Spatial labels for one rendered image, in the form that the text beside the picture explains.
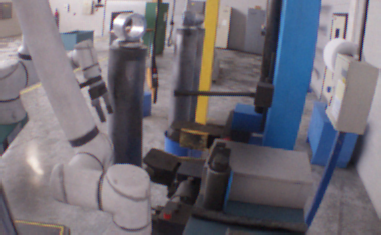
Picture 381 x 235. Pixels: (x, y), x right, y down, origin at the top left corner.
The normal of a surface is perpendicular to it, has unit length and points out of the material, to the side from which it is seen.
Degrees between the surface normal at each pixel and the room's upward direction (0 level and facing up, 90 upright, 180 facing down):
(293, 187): 90
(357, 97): 90
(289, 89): 90
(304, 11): 90
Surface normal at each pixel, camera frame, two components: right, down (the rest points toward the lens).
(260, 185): -0.22, 0.31
